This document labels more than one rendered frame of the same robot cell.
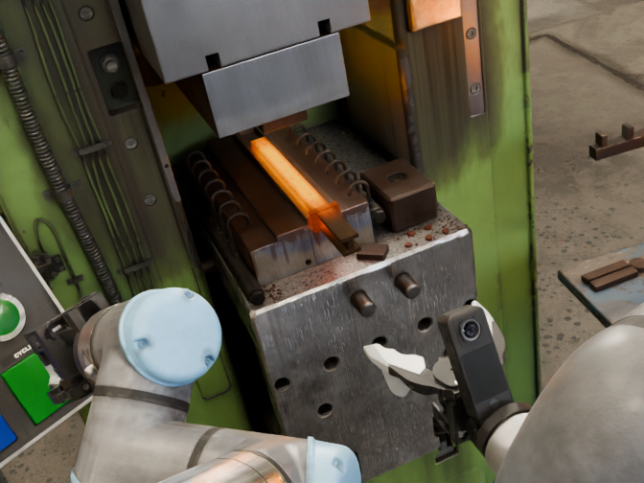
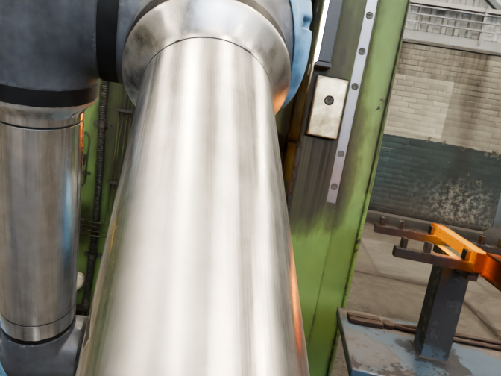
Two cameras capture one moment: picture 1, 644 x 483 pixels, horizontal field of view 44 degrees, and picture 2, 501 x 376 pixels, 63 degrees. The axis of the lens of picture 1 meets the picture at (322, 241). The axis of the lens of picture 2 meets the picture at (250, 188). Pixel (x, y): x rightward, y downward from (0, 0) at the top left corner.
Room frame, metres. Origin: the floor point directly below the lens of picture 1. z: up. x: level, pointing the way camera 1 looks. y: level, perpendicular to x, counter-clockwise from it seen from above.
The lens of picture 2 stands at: (0.02, -0.38, 1.17)
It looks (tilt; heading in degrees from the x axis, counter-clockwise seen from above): 8 degrees down; 14
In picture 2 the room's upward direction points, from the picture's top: 10 degrees clockwise
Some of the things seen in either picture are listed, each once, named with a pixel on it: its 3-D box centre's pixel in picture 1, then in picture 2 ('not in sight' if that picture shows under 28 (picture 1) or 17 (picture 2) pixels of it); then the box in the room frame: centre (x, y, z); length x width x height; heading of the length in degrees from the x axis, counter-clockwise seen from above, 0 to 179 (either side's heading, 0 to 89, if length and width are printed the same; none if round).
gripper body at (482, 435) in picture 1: (482, 406); not in sight; (0.61, -0.13, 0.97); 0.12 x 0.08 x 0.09; 16
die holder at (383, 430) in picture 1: (322, 293); not in sight; (1.26, 0.02, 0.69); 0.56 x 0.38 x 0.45; 16
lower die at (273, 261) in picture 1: (269, 189); not in sight; (1.24, 0.07, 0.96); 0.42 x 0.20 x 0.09; 16
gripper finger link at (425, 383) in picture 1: (427, 375); not in sight; (0.65, -0.08, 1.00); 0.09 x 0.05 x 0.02; 52
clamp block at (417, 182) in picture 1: (399, 194); not in sight; (1.14, -0.14, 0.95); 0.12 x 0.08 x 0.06; 16
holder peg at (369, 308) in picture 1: (363, 304); not in sight; (0.97, -0.04, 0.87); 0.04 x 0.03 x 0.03; 16
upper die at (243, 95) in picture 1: (235, 48); not in sight; (1.24, 0.07, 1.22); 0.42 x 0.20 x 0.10; 16
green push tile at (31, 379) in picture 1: (44, 381); not in sight; (0.77, 0.37, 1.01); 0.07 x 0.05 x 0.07; 131
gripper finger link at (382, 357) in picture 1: (395, 375); not in sight; (0.68, -0.05, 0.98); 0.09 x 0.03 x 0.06; 52
